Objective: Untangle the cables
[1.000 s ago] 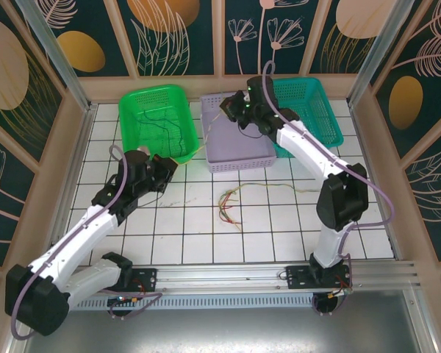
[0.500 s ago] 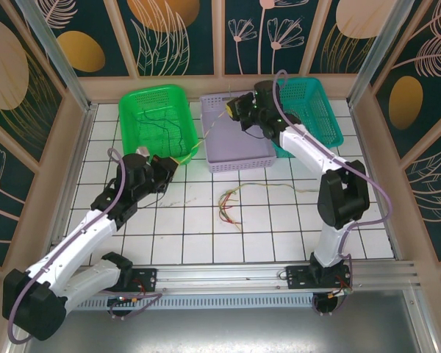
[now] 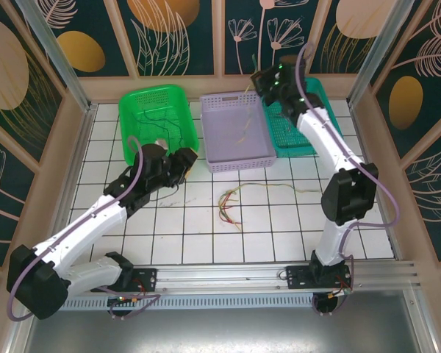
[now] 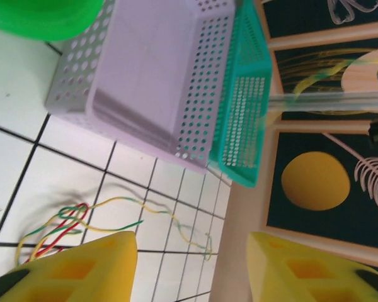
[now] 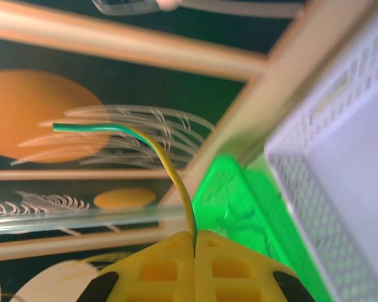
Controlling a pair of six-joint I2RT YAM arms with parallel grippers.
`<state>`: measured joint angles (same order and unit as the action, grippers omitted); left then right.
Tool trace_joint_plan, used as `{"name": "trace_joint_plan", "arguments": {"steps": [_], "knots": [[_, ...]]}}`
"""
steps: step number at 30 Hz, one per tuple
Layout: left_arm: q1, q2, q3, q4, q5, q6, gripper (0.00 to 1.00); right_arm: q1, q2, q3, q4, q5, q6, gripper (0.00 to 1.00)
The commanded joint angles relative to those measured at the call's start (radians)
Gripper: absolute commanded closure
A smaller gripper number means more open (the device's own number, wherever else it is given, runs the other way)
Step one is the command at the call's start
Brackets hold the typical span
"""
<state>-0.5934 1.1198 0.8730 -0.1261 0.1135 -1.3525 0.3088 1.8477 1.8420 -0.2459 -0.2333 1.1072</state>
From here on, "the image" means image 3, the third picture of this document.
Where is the thin yellow wire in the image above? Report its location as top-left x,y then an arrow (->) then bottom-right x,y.
218,182 -> 323,195
218,198 -> 244,232
234,54 -> 260,146

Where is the lavender plastic basket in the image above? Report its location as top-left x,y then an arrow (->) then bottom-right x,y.
199,90 -> 279,174

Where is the teal plastic basket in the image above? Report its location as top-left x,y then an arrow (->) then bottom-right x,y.
257,76 -> 345,159

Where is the bright green plastic basket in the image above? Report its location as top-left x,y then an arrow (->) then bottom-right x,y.
118,85 -> 200,166

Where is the small circuit board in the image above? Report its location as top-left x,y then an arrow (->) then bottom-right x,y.
107,295 -> 140,307

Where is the grey metal plate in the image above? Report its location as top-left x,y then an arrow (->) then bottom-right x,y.
7,307 -> 440,353

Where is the thin black left gripper wire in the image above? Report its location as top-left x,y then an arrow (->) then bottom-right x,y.
149,185 -> 181,202

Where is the aluminium side rail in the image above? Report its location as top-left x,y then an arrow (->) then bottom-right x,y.
348,104 -> 404,260
43,104 -> 96,265

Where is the pink flower outline wall panel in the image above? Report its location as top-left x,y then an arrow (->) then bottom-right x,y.
223,0 -> 306,76

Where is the gold frond wall panel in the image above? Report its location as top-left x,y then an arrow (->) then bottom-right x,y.
308,0 -> 398,74

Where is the aluminium corner post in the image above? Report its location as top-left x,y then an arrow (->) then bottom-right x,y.
14,0 -> 98,113
346,0 -> 429,108

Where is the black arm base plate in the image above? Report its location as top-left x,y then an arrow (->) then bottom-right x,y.
285,264 -> 354,295
90,267 -> 159,293

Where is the long aluminium base rail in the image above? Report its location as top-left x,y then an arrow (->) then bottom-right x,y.
65,260 -> 426,295

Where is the pink fern wall panel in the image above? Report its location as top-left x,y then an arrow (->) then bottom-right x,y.
374,0 -> 441,161

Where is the slotted grey cable duct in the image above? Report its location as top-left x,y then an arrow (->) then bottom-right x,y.
58,293 -> 341,313

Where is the white leaf outline wall panel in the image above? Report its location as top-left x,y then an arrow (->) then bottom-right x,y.
117,0 -> 216,77

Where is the orange oval wall panel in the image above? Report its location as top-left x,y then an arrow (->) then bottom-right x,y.
29,0 -> 132,78

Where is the single flower wall panel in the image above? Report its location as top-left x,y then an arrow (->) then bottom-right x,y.
0,112 -> 37,268

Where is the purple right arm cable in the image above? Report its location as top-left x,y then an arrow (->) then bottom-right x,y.
295,43 -> 401,318

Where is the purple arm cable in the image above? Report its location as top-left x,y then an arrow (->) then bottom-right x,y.
295,43 -> 401,318
7,136 -> 162,321

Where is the gold grass wall panel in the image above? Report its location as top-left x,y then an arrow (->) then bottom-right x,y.
0,13 -> 65,165

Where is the pink feather wall panel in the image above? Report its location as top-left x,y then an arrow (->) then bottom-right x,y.
404,128 -> 441,264

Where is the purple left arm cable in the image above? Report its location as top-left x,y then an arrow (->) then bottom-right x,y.
7,136 -> 162,321

